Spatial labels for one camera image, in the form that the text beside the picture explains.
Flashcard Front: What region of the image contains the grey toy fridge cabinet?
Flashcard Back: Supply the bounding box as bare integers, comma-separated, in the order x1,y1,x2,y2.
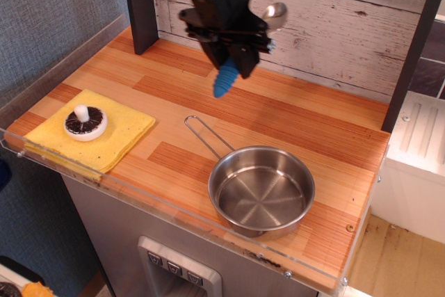
63,177,318,296

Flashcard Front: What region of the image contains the orange object bottom left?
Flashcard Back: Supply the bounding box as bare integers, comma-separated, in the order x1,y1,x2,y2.
22,282,54,297

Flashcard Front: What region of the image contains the yellow folded cloth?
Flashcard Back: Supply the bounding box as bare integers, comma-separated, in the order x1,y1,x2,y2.
25,90,155,180

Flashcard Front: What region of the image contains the silver dispenser panel with buttons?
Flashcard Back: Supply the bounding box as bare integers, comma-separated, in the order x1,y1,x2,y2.
138,236,223,296

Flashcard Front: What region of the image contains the toy mushroom black white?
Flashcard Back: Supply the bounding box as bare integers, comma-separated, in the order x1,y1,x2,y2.
64,104,108,142

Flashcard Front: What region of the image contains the blue handled metal spoon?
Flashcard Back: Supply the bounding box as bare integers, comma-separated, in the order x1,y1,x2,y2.
213,2,288,98

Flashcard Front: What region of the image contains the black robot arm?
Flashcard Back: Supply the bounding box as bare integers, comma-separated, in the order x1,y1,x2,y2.
179,0,273,79

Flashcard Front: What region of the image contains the small steel pan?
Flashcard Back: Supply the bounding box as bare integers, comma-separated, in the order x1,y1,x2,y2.
184,115,316,241

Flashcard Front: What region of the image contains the clear acrylic edge guard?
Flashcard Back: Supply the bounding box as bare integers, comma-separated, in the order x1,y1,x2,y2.
2,123,389,296

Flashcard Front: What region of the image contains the dark right upright post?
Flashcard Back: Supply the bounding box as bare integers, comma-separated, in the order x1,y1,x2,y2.
381,0,442,133

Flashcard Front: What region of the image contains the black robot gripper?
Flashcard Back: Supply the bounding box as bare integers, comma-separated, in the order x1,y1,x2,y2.
179,0,275,79

